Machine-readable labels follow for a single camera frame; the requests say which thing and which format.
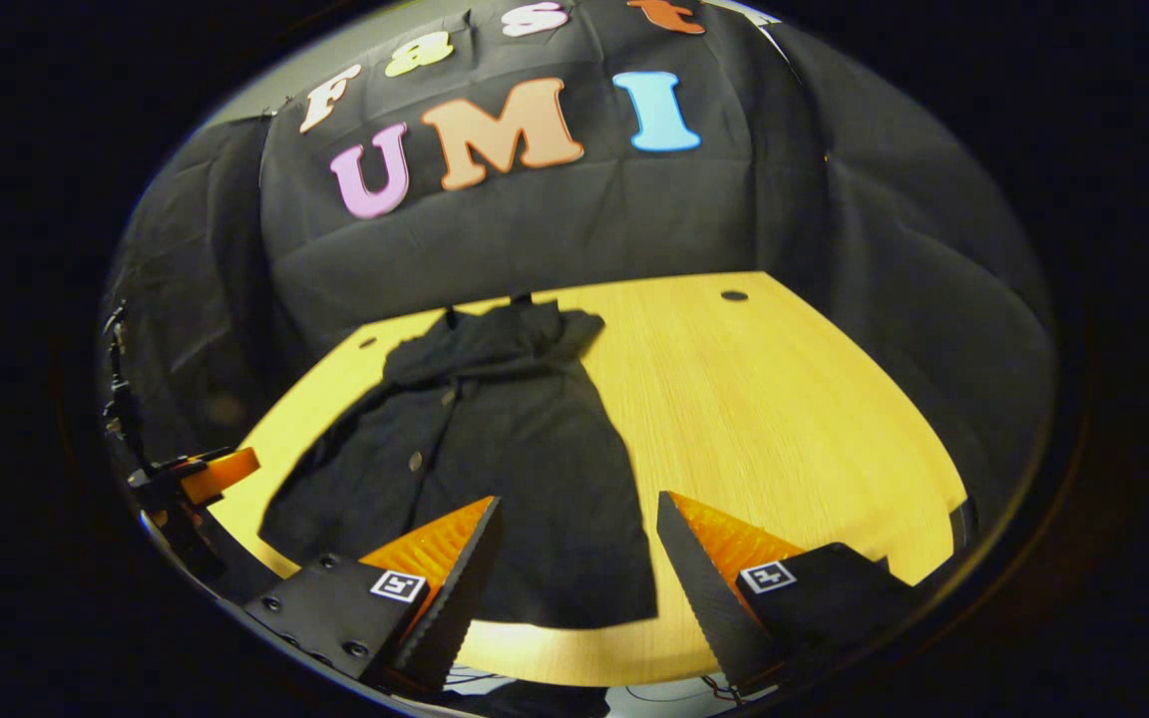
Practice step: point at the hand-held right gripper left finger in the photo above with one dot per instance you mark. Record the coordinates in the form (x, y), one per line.
(455, 608)

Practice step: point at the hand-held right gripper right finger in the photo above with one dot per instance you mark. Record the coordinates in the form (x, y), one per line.
(719, 618)

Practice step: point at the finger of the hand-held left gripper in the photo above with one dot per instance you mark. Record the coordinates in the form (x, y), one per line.
(220, 474)

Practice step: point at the black buttoned garment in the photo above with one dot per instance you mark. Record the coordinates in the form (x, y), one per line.
(515, 449)

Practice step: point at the black backdrop cloth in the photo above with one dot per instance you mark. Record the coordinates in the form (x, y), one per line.
(584, 219)

